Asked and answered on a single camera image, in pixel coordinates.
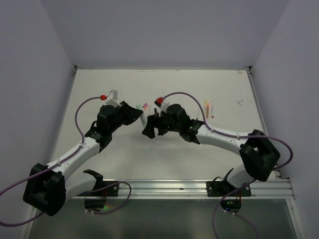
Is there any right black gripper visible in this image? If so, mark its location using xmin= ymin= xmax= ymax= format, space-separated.
xmin=142 ymin=109 xmax=182 ymax=138

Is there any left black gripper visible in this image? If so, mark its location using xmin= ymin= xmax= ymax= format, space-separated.
xmin=108 ymin=101 xmax=143 ymax=133

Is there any pale green highlighter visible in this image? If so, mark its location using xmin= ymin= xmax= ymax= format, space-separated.
xmin=136 ymin=104 xmax=147 ymax=128

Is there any yellow highlighter pen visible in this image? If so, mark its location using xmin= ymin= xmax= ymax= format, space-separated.
xmin=203 ymin=99 xmax=209 ymax=119

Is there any orange highlighter pen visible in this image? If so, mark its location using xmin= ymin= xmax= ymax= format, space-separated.
xmin=205 ymin=103 xmax=210 ymax=119

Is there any purple white marker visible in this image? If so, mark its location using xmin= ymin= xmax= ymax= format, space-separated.
xmin=211 ymin=101 xmax=214 ymax=119

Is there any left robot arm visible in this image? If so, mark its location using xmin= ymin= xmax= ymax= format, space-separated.
xmin=23 ymin=101 xmax=143 ymax=216

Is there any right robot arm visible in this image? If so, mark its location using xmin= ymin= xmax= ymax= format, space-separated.
xmin=142 ymin=104 xmax=280 ymax=196

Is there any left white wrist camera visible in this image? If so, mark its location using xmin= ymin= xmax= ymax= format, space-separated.
xmin=105 ymin=90 xmax=120 ymax=107

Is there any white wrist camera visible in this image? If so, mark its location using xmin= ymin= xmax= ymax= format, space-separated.
xmin=154 ymin=97 xmax=170 ymax=117
xmin=105 ymin=90 xmax=120 ymax=107

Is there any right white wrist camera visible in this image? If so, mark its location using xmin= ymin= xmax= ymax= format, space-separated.
xmin=154 ymin=97 xmax=170 ymax=117

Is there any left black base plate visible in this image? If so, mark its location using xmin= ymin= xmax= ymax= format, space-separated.
xmin=100 ymin=181 xmax=119 ymax=197

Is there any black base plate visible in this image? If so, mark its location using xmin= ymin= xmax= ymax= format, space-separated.
xmin=100 ymin=181 xmax=119 ymax=197
xmin=206 ymin=177 xmax=252 ymax=197

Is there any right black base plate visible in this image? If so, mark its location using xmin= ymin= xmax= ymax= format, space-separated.
xmin=206 ymin=177 xmax=252 ymax=197

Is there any aluminium mounting rail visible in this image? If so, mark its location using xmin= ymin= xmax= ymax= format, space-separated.
xmin=72 ymin=179 xmax=296 ymax=200

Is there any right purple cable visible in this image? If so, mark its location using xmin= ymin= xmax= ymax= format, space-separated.
xmin=161 ymin=91 xmax=294 ymax=239

